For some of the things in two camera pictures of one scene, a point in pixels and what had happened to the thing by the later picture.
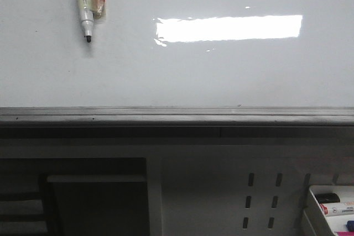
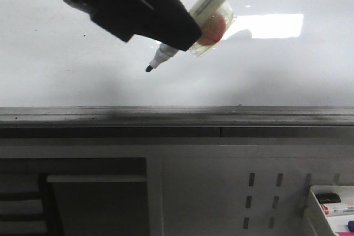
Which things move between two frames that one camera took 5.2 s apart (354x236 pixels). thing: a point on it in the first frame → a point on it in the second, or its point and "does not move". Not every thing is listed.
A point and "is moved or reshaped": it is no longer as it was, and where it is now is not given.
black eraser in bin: x=327 y=198 does not move
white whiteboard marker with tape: x=91 y=1 is moved or reshaped
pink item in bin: x=351 y=233 does not move
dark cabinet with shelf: x=74 y=197 does not move
